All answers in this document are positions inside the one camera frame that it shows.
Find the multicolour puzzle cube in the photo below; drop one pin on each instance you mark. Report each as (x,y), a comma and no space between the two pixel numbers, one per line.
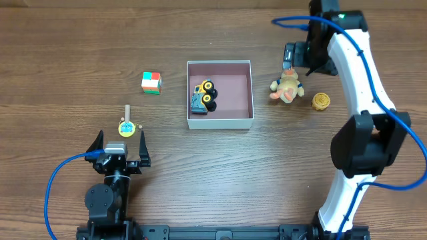
(151,83)

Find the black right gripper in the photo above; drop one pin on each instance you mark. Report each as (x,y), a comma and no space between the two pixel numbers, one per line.
(301,56)

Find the yellow plastic gear wheel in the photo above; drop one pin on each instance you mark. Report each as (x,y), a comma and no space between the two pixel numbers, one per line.
(320,101)

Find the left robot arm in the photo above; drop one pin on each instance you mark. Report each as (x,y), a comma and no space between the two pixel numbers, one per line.
(107,202)

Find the cream plush duck toy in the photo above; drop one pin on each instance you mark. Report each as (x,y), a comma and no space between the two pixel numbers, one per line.
(287,87)

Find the yellow grey toy truck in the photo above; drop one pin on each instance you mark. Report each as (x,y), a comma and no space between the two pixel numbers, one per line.
(203,98)

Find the yellow rattle drum toy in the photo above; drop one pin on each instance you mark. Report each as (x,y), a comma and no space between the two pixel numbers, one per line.
(126,127)

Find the white box with maroon interior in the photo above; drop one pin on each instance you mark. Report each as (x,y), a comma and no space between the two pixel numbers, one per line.
(235,105)

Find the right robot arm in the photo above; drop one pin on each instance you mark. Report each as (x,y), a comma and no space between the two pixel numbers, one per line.
(338,43)

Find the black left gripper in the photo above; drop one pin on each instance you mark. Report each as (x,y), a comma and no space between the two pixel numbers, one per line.
(132,164)

